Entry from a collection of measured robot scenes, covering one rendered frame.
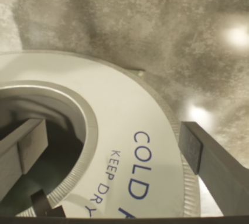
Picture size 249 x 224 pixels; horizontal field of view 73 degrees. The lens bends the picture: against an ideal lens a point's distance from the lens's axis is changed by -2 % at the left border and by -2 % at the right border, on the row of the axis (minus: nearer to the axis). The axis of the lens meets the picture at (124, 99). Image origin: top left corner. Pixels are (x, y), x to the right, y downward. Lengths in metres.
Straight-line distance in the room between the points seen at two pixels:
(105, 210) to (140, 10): 0.98
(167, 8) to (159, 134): 0.76
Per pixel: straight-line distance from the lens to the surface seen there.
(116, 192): 0.49
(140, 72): 1.24
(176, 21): 1.17
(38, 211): 0.47
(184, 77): 1.36
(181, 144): 0.16
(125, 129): 0.60
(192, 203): 0.53
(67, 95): 0.73
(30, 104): 0.88
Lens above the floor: 1.09
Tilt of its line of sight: 50 degrees down
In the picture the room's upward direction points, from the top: 177 degrees counter-clockwise
